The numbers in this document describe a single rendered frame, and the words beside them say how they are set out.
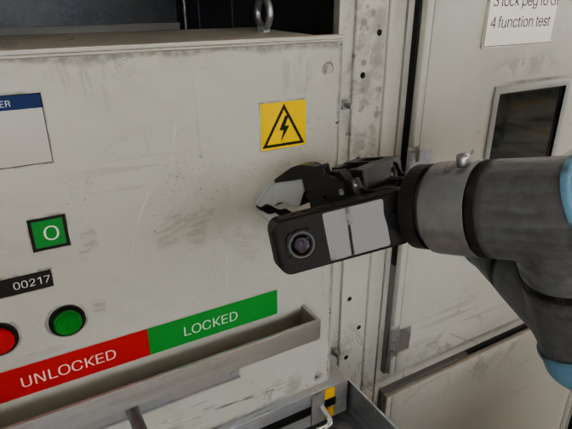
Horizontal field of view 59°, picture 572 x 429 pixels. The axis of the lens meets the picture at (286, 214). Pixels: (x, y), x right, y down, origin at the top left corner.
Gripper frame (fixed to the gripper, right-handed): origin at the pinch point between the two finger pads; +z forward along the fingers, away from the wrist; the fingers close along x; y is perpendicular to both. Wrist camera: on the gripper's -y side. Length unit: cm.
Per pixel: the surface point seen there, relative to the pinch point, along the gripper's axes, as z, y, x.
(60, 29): 62, 10, 32
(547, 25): -13, 49, 14
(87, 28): 60, 15, 31
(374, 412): -0.4, 12.2, -32.9
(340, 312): 8.0, 17.8, -22.1
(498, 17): -10.6, 38.6, 15.9
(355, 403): 3.9, 13.3, -33.7
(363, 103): -0.8, 19.6, 8.3
